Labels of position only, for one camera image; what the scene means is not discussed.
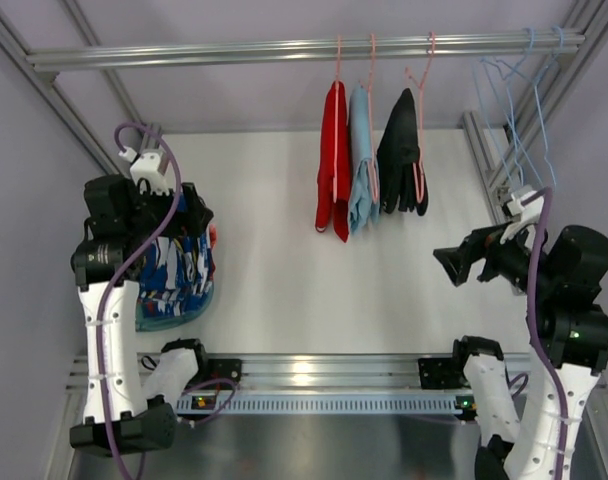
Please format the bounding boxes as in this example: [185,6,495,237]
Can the blue patterned trousers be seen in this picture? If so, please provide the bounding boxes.
[136,192,218,321]

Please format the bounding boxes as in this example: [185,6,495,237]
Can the light blue wire hanger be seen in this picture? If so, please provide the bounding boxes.
[472,50,526,191]

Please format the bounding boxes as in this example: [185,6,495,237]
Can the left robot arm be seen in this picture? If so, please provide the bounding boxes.
[69,175,215,457]

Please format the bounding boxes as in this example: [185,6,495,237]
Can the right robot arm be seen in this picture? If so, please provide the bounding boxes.
[433,224,608,479]

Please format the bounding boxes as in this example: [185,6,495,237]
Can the light blue trousers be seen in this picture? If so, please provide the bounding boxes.
[348,85,380,236]

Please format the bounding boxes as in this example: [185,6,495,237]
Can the black trousers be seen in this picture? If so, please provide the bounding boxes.
[377,88,429,217]

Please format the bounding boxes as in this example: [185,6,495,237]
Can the red trousers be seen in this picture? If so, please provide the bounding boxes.
[315,81,352,242]

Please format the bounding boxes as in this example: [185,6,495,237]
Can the empty blue hanger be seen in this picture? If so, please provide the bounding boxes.
[494,25,565,188]

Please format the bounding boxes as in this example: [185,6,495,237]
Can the red white garment in basket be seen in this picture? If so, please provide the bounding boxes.
[209,224,217,249]

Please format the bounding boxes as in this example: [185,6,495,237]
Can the teal plastic basket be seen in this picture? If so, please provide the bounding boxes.
[133,197,218,334]

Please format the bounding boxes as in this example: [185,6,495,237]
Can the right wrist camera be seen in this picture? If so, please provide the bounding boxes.
[500,185,544,244]

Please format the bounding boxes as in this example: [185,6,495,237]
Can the slotted cable duct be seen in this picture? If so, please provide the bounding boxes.
[177,391,476,416]

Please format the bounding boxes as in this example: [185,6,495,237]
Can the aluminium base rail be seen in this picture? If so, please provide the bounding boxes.
[66,352,605,396]

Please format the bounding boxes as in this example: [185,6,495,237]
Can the aluminium hanging rail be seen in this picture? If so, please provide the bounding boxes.
[26,27,586,73]

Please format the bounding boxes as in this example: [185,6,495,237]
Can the left aluminium frame strut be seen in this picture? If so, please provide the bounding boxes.
[0,1,142,174]

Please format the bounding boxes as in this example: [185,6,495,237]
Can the aluminium frame strut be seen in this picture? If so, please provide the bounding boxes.
[457,1,608,223]
[0,1,142,174]

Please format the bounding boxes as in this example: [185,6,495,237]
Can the right aluminium frame strut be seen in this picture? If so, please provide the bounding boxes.
[457,1,608,223]

